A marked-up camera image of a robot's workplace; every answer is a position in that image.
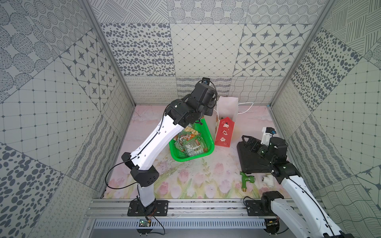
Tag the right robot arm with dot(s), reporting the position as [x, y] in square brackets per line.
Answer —
[311, 221]

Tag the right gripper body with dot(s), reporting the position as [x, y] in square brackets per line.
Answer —
[261, 149]

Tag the black round connector board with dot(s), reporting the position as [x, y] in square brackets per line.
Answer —
[272, 226]

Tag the red orange soup packet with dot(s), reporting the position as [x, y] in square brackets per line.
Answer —
[185, 135]

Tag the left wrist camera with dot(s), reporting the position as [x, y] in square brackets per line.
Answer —
[205, 80]

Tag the black plastic tool case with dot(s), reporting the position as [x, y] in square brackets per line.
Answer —
[252, 163]

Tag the white pipe elbow fitting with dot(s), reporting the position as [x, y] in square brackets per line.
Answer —
[268, 180]

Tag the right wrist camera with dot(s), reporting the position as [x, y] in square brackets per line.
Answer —
[268, 133]

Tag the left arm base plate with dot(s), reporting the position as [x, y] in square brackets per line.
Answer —
[157, 208]

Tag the aluminium mounting rail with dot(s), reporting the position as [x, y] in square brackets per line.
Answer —
[178, 208]

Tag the white red paper gift bag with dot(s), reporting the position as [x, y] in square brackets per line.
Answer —
[227, 111]

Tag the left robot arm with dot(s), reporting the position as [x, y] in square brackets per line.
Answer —
[177, 115]

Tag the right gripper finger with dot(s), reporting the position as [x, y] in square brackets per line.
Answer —
[249, 145]
[249, 139]

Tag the green plastic basket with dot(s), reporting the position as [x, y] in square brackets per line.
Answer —
[177, 151]

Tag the small green circuit board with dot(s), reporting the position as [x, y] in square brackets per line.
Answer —
[144, 223]

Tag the green plastic faucet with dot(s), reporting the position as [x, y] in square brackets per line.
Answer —
[245, 179]

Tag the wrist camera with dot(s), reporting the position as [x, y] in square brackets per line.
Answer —
[268, 133]
[205, 80]

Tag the green soup packet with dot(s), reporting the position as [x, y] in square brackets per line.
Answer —
[194, 147]

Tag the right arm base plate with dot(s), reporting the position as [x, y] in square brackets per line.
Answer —
[254, 208]

